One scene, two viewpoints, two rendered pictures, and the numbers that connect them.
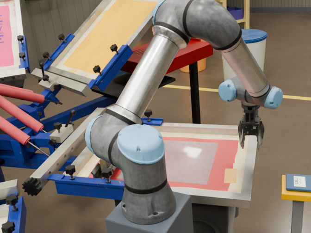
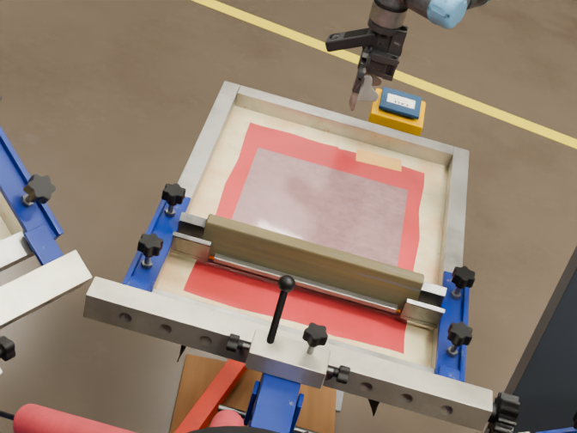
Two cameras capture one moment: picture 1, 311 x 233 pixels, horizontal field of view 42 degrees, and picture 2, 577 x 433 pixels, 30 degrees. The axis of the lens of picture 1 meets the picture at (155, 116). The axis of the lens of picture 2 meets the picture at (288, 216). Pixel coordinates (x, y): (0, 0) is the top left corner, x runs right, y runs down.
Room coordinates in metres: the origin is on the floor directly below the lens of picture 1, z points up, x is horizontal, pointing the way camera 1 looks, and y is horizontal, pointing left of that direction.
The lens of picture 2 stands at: (2.17, 1.62, 2.24)
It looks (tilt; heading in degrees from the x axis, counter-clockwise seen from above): 36 degrees down; 252
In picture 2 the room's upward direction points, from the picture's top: 16 degrees clockwise
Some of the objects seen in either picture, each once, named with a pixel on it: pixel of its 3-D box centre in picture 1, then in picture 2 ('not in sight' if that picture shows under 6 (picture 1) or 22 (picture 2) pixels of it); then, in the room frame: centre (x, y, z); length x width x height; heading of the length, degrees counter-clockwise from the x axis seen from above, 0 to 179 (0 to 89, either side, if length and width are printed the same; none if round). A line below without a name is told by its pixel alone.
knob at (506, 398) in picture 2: (34, 184); (495, 413); (1.36, 0.51, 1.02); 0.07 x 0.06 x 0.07; 71
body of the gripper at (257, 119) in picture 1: (250, 118); (380, 47); (1.41, -0.37, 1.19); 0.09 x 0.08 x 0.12; 161
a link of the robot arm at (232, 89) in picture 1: (238, 89); (440, 1); (1.34, -0.31, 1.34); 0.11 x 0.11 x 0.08; 39
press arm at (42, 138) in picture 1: (53, 140); (276, 401); (1.74, 0.51, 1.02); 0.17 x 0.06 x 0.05; 71
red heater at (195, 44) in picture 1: (161, 55); not in sight; (2.83, -0.09, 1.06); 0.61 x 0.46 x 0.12; 131
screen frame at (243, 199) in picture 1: (165, 156); (320, 219); (1.56, -0.03, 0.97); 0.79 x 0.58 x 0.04; 71
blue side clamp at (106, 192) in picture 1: (91, 186); (448, 334); (1.37, 0.29, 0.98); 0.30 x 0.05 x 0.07; 71
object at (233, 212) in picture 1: (232, 204); not in sight; (1.46, -0.30, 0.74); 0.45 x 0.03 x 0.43; 161
